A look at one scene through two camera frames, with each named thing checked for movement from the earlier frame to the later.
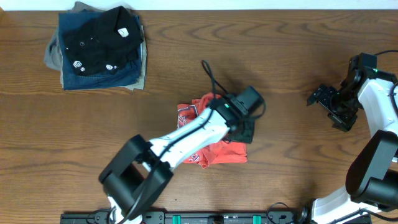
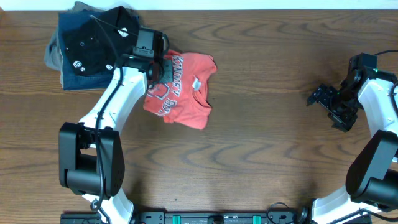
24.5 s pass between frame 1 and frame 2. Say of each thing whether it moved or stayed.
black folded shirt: stayed
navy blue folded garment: stayed
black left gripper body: moved
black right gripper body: stayed
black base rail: stayed
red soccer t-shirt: moved
